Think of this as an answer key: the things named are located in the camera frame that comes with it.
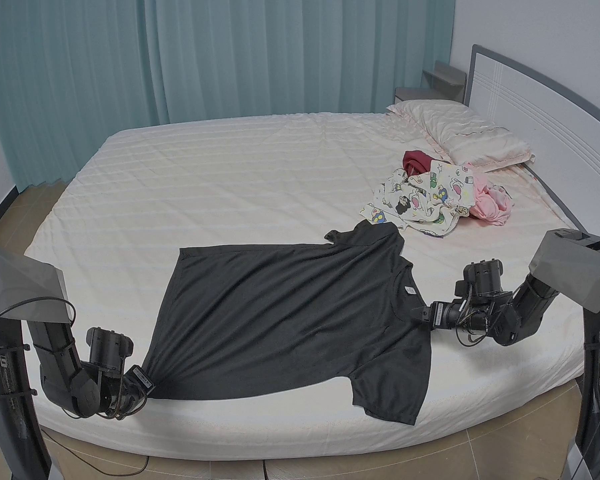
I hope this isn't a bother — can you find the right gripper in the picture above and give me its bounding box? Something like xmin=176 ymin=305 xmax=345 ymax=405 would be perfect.
xmin=405 ymin=299 xmax=463 ymax=332

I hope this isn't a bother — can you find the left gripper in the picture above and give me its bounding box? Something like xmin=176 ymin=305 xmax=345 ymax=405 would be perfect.
xmin=119 ymin=364 xmax=157 ymax=405

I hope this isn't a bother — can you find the black T-shirt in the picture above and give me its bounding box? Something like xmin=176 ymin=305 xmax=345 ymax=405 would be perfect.
xmin=139 ymin=220 xmax=434 ymax=427

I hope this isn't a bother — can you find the bed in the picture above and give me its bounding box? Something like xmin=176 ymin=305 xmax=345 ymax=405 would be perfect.
xmin=7 ymin=44 xmax=600 ymax=462

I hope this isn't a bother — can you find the white printed garment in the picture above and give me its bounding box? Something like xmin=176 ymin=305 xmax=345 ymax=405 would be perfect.
xmin=358 ymin=160 xmax=476 ymax=239

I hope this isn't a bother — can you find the pink garment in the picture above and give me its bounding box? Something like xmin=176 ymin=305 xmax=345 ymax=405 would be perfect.
xmin=467 ymin=165 xmax=515 ymax=228

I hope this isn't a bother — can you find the dark red garment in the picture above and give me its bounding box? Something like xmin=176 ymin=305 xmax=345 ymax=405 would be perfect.
xmin=402 ymin=150 xmax=444 ymax=177

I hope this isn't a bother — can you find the cream pillow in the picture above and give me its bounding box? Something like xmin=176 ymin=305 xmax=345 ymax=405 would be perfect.
xmin=386 ymin=99 xmax=537 ymax=173

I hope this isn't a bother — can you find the grey bedside table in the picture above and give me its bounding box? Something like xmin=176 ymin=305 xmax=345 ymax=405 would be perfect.
xmin=394 ymin=60 xmax=469 ymax=105

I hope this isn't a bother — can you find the blue-green curtain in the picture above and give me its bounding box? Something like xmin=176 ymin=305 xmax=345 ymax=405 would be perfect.
xmin=0 ymin=0 xmax=457 ymax=190

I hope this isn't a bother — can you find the black cable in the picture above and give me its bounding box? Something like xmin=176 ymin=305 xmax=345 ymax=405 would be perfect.
xmin=45 ymin=430 xmax=151 ymax=475

